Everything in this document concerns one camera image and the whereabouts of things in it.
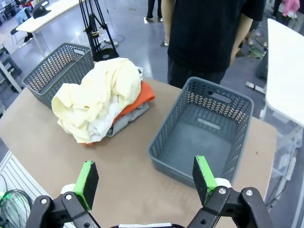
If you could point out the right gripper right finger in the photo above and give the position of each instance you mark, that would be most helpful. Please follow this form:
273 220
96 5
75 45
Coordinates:
206 183

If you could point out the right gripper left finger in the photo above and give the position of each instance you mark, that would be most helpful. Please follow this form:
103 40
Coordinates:
86 185

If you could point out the white black-print T-shirt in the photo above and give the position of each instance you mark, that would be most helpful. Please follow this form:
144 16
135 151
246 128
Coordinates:
102 123

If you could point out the grey pants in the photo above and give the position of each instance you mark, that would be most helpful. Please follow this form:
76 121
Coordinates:
129 118

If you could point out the cream yellow shirt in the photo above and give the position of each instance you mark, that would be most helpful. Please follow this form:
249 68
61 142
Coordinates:
102 90

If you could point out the orange T-shirt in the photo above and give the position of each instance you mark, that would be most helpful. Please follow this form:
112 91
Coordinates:
145 93

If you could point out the person's left forearm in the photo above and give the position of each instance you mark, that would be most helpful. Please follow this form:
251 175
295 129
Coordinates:
241 38

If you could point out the grey plastic lattice basket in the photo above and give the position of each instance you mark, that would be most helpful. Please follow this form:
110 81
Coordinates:
197 142
51 71

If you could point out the white slotted mounting plate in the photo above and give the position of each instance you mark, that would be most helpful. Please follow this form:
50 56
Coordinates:
21 175

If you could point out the large white table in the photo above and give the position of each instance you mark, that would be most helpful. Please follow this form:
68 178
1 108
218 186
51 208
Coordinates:
285 71

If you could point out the crumpled green cloth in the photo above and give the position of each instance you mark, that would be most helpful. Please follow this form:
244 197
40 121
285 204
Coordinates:
256 52

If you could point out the person in black T-shirt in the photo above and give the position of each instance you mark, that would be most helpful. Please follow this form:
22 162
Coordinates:
204 35

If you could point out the black tripod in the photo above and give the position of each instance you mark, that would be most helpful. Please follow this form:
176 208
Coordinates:
97 35

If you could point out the white background table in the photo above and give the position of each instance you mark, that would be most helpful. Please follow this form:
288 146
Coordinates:
50 14

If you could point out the bystander's legs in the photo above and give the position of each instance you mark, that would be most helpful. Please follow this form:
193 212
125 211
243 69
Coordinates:
153 9

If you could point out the light blue cloth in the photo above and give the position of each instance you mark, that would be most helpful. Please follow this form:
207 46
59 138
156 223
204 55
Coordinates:
22 15

